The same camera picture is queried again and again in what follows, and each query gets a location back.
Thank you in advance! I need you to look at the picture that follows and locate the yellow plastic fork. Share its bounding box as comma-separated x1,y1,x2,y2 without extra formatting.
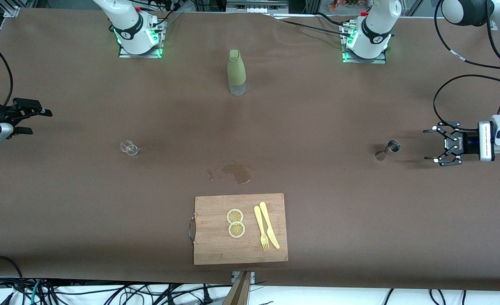
254,205,270,251

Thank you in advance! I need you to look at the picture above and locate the wooden cutting board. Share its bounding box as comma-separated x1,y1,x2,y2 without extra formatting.
189,193,289,266

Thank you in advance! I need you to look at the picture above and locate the black base power cable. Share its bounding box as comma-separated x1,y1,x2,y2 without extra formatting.
271,12,356,38

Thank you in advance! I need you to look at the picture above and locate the metal jigger measuring cup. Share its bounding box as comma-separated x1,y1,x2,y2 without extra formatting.
375,140,401,162

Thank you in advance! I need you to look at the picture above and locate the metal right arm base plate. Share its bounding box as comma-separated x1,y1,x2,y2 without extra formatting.
118,17,167,59

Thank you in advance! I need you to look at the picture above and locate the brown table cover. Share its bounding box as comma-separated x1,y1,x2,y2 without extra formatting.
0,8,500,293

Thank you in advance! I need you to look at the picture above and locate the wooden post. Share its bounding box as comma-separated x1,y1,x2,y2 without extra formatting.
222,271,251,305

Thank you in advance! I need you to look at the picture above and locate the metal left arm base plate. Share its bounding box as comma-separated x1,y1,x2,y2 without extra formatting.
342,23,387,64

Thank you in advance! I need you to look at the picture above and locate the grey power strip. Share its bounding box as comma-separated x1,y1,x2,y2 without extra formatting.
226,0,289,14

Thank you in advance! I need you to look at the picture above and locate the green sleeved glass bottle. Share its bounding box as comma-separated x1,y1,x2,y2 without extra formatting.
227,49,247,97

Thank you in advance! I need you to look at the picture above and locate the brown liquid spill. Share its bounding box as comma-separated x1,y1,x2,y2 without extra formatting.
207,162,257,185

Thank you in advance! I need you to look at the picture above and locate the thick black floor cable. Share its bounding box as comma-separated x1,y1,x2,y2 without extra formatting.
0,255,27,305

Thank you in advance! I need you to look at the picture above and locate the yellow plastic knife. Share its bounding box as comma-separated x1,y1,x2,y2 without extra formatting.
259,202,281,250

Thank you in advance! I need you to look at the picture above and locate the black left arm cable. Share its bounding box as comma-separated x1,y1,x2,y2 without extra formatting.
433,0,500,133

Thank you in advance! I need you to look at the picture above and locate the small metal bracket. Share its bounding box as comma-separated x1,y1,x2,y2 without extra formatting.
231,271,256,285

